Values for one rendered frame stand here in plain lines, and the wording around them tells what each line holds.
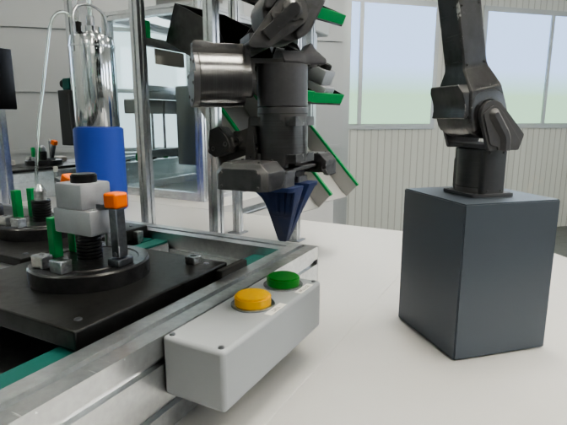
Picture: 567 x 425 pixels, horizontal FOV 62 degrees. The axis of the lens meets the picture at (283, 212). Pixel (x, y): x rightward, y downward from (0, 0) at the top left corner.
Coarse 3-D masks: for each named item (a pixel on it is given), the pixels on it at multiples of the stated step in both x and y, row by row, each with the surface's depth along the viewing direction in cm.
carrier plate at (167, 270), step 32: (160, 256) 66; (0, 288) 53; (128, 288) 53; (160, 288) 53; (192, 288) 57; (0, 320) 48; (32, 320) 45; (64, 320) 45; (96, 320) 45; (128, 320) 48
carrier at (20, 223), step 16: (16, 192) 79; (32, 192) 82; (16, 208) 80; (32, 208) 79; (48, 208) 79; (0, 224) 76; (16, 224) 74; (32, 224) 76; (128, 224) 85; (0, 240) 74; (16, 240) 74; (32, 240) 74; (64, 240) 74; (128, 240) 82; (0, 256) 67; (16, 256) 66
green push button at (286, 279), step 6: (270, 276) 57; (276, 276) 57; (282, 276) 57; (288, 276) 57; (294, 276) 57; (270, 282) 56; (276, 282) 56; (282, 282) 55; (288, 282) 55; (294, 282) 56; (282, 288) 56
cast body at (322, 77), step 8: (328, 64) 96; (312, 72) 96; (320, 72) 95; (328, 72) 95; (312, 80) 96; (320, 80) 95; (328, 80) 97; (312, 88) 96; (320, 88) 95; (328, 88) 96
